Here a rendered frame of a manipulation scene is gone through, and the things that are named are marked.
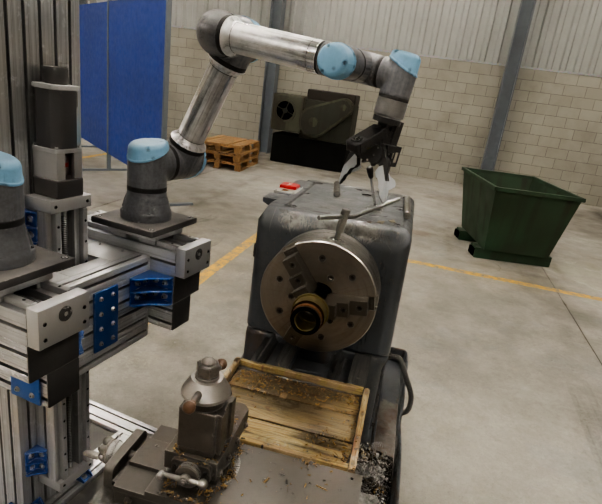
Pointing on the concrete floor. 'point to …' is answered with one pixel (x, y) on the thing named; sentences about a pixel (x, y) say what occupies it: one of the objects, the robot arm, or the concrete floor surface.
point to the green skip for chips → (513, 216)
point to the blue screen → (124, 74)
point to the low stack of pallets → (231, 152)
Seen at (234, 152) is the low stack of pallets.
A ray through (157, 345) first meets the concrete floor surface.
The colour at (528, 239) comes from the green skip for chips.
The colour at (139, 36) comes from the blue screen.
